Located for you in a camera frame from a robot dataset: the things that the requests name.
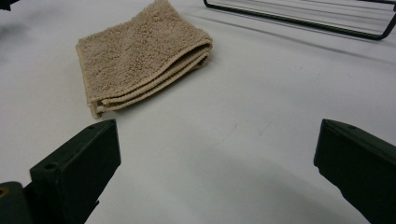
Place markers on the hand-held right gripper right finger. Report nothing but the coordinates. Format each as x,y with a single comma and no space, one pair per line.
361,168

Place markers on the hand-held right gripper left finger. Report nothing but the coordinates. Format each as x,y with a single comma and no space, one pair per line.
77,174

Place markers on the beige towel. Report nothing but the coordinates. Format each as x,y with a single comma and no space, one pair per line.
134,59

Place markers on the dark object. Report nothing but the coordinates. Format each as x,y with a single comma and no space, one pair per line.
7,3

